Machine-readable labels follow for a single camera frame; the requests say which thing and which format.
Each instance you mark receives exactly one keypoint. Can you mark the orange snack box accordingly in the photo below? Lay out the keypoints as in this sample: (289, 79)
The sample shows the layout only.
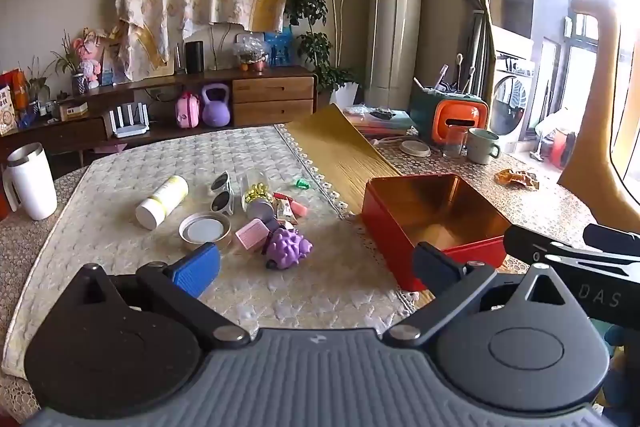
(17, 87)

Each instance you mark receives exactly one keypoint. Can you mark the dark crumpled object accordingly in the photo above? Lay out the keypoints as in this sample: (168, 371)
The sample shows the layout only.
(383, 113)

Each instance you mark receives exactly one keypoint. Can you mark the wooden television cabinet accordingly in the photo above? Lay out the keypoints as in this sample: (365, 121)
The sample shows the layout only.
(150, 82)

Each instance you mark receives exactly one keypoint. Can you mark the red candy wrapper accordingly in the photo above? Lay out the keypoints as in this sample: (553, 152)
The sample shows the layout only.
(282, 207)

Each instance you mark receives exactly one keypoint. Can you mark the yellow mat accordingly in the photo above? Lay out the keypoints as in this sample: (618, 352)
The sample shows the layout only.
(340, 157)

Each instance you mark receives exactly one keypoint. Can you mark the white power outlet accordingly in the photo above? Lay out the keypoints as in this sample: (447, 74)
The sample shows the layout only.
(156, 95)

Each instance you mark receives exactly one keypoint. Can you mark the clear plastic bag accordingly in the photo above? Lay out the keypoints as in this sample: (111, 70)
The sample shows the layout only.
(356, 109)

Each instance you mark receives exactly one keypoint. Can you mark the round metal tin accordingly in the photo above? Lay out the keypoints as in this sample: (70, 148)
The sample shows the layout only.
(205, 229)

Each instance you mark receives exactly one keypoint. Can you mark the teal book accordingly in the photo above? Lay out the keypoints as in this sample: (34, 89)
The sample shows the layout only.
(397, 122)

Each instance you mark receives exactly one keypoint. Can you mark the white washing machine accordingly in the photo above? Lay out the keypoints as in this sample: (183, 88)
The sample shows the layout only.
(510, 99)

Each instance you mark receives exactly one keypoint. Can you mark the white router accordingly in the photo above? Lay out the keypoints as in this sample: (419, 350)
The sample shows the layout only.
(130, 127)

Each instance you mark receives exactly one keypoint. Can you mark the pink doll bouquet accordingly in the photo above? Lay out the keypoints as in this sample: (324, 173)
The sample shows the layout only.
(90, 57)

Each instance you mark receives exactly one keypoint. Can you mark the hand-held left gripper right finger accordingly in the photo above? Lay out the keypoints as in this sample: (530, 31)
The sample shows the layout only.
(434, 264)

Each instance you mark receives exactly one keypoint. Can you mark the small pink box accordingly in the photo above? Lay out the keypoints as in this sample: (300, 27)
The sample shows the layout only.
(250, 234)

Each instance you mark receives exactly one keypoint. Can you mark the green orange utensil holder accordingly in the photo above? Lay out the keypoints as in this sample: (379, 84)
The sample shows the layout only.
(460, 117)

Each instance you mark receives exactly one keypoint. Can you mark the black cylinder speaker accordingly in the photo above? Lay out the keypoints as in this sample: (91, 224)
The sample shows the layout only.
(194, 57)

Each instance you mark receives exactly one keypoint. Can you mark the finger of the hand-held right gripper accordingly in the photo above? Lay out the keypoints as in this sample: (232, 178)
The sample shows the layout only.
(535, 244)
(612, 237)

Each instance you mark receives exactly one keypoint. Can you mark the orange snack wrapper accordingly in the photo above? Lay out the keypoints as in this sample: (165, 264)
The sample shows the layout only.
(517, 179)

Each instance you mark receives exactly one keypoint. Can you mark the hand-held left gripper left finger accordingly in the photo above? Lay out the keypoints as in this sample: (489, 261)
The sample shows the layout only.
(197, 267)

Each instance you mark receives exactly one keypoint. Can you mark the wooden drawer front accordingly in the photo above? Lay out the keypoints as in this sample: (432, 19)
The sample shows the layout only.
(272, 89)
(272, 113)

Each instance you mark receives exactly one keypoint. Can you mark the bagged fruit bowl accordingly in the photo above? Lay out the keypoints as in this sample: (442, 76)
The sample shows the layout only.
(251, 57)

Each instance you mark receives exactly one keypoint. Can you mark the purple bumpy toy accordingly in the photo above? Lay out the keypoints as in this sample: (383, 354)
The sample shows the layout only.
(287, 249)

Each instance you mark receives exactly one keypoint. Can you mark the pink toy suitcase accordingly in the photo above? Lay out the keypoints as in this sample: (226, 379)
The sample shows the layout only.
(187, 113)

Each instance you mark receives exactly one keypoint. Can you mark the quilted white mat lace trim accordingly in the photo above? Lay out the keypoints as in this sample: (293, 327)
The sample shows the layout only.
(125, 177)

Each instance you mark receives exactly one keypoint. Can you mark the purple kettlebell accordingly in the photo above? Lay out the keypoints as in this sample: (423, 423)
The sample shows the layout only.
(216, 112)

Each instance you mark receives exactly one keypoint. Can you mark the small cardboard box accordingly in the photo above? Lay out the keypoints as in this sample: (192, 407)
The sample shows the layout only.
(74, 111)

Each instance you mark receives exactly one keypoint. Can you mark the blue toy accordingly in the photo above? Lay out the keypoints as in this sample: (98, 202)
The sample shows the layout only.
(26, 120)

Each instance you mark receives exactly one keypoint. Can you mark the red tin box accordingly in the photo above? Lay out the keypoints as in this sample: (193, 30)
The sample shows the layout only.
(430, 212)

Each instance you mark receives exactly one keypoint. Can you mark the printed snack box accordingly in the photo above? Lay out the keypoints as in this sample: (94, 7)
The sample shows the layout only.
(5, 109)

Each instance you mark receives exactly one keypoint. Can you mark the small leafy plant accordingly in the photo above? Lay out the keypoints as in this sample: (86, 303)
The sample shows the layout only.
(36, 84)

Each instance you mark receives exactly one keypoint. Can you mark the white round lid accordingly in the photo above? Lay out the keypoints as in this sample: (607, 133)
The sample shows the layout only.
(415, 148)

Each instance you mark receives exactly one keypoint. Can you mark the small plant in striped vase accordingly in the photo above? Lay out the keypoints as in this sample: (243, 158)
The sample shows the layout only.
(79, 83)

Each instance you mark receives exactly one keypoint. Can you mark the red appliance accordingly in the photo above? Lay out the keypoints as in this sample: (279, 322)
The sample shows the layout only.
(561, 147)

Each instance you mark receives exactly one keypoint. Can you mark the white sunglasses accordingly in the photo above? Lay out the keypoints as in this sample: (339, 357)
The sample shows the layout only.
(222, 199)

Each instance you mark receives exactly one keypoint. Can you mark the small green toy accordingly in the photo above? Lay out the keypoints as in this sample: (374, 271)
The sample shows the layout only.
(302, 183)

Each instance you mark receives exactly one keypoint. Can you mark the pink flat box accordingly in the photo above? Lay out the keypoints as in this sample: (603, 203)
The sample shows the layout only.
(109, 148)

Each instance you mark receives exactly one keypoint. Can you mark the glass jar of gold candies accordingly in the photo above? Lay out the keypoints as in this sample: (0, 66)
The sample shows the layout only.
(257, 197)

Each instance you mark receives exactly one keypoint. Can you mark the pale green mug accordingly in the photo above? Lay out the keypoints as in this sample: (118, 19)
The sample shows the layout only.
(480, 147)

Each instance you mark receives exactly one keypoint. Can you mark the blue picture card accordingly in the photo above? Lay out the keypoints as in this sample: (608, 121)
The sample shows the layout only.
(280, 48)

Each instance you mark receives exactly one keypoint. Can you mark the white bottle yellow label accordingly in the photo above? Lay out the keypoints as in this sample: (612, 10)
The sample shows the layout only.
(160, 203)

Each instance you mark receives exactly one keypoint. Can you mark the clear glass cup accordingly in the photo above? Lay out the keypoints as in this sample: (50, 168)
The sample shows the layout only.
(455, 142)

